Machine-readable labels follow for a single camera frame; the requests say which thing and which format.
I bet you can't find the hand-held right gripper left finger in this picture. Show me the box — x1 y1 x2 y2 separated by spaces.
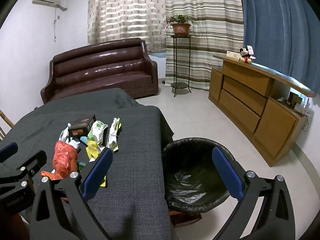
29 147 118 240

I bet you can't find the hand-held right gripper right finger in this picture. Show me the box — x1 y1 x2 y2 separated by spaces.
212 147 295 240

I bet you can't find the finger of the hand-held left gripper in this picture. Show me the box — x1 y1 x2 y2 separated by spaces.
0 142 18 164
0 151 47 188

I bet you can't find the red plastic bag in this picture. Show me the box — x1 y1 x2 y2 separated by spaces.
41 141 80 180

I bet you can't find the trash bin with black bag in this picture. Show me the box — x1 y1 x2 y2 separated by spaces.
162 137 244 215

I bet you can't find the black cardboard box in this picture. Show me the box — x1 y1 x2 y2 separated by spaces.
68 114 97 138

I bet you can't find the yellow wrapper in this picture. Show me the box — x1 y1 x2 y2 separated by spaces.
86 136 108 188

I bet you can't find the wooden chair back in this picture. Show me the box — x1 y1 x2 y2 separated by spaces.
0 109 14 140

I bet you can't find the long green white wrapper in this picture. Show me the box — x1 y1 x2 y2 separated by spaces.
106 117 122 153

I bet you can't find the green white plastic bag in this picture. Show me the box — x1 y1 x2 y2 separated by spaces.
87 120 108 145

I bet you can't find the wooden cabinet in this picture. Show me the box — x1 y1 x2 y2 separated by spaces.
208 54 317 167

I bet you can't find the white router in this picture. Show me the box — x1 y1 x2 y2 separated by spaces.
294 97 314 117

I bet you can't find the small dark box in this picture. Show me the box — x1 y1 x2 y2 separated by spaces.
287 91 303 105

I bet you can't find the black metal plant stand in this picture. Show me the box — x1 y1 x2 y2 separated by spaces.
171 34 192 97

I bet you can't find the brown leather sofa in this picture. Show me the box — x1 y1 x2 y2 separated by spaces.
40 37 158 105

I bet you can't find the mouse plush toy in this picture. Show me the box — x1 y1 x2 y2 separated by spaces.
239 45 257 64

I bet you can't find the striped curtain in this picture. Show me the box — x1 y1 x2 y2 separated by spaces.
164 0 244 90

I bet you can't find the blue curtain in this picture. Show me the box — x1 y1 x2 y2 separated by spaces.
239 0 320 93

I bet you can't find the potted plant in brown pot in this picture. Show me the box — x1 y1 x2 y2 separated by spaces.
166 14 198 36

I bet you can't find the beige patterned curtain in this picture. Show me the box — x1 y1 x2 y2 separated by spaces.
87 0 167 53

